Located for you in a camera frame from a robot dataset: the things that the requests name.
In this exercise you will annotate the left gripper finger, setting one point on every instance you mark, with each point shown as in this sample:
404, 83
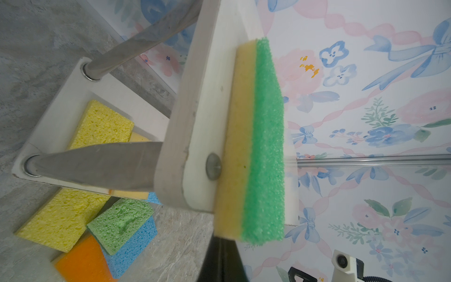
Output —
222, 262

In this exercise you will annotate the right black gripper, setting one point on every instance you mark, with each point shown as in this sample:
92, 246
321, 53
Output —
306, 275

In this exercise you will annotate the dark green sponge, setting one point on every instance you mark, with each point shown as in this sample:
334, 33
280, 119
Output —
250, 197

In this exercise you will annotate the blue sponge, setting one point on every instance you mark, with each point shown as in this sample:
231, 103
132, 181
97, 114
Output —
152, 198
128, 253

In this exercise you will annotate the bright yellow sponge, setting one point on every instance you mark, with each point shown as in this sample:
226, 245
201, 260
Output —
100, 125

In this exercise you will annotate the pale yellow worn sponge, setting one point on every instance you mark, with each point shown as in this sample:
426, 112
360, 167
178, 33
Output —
135, 137

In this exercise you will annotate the blue sponge by shelf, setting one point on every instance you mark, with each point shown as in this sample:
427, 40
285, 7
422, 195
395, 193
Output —
128, 253

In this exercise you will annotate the white two-tier shelf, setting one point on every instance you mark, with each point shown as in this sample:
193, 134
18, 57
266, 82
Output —
182, 160

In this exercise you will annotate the yellow sponge near shelf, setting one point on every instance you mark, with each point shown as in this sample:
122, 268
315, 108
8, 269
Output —
61, 221

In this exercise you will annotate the light green sponge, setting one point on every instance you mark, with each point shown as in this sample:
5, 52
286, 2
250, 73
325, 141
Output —
115, 226

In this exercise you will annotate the orange sponge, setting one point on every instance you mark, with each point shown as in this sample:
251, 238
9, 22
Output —
84, 263

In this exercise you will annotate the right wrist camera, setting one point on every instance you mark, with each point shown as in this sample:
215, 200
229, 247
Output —
347, 268

